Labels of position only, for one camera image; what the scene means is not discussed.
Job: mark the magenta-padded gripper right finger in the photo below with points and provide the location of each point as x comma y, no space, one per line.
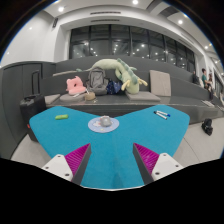
165,165

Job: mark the flat grey seat cushion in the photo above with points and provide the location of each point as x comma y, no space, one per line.
142,96
51,99
68,98

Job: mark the round light blue mouse pad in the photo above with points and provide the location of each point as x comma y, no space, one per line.
95,127

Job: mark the small green eraser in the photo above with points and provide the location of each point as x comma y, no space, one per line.
61,117

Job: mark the tan round pouch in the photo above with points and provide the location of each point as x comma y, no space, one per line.
89,97

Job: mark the dark blue patterned bag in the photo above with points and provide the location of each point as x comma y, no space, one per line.
114,87

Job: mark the grey computer mouse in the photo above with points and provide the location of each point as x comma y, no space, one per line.
105,121

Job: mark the black bag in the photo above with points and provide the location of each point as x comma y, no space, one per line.
207,126

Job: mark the grey backpack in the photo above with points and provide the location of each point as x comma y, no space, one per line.
96,81

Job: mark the black suitcase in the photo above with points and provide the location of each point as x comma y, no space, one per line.
31,111

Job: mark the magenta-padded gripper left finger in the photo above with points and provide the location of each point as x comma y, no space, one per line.
59,165

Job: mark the ceiling lights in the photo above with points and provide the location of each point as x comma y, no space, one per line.
135,2

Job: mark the upright grey seat cushion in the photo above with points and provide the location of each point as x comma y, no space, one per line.
160,83

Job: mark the white marker with black cap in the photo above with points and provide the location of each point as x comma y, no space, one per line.
160,115

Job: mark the green plush dragon toy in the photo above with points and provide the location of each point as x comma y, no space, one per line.
131,81

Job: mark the pink plush cushion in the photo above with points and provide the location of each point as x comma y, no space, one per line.
75,86

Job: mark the white marker with blue cap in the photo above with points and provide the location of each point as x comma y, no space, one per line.
163,113

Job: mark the person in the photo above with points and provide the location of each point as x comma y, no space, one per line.
204,78
210,88
195,77

